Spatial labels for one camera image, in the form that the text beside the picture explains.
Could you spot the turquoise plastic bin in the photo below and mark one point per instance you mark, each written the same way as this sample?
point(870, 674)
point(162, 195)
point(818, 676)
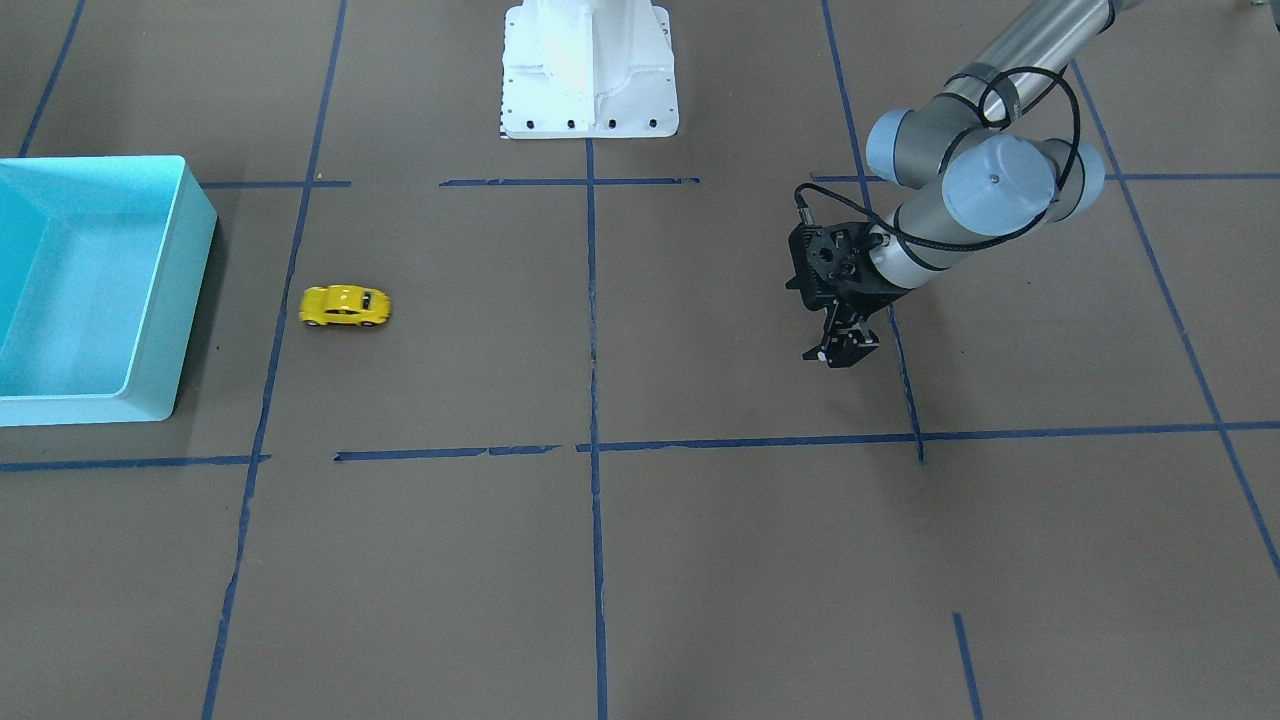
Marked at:
point(102, 263)

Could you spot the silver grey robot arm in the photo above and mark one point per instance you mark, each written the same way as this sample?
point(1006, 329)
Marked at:
point(998, 153)

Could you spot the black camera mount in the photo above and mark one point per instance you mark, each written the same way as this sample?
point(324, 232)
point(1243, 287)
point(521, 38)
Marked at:
point(831, 262)

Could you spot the yellow beetle toy car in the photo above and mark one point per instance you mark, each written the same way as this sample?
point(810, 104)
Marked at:
point(344, 304)

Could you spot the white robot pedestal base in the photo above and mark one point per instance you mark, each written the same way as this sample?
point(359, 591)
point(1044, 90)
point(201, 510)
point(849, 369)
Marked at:
point(588, 69)

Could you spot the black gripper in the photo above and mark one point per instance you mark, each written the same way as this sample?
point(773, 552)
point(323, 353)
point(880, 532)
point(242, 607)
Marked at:
point(862, 296)

